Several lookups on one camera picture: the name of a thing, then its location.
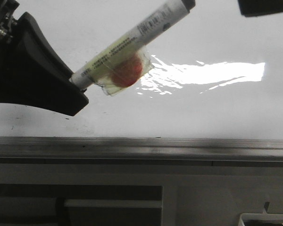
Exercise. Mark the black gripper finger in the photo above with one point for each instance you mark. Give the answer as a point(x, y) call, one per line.
point(252, 8)

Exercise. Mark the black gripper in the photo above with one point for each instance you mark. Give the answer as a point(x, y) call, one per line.
point(31, 73)

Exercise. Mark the white box bottom right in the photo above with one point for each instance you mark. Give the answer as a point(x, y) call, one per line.
point(260, 218)

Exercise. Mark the white whiteboard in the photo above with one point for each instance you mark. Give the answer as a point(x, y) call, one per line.
point(216, 74)

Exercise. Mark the aluminium whiteboard tray rail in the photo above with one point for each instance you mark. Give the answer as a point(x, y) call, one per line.
point(161, 149)

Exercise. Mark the white whiteboard marker with tape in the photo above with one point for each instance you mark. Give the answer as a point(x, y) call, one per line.
point(126, 60)

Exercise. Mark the white shelf bar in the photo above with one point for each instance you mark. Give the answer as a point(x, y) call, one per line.
point(151, 204)

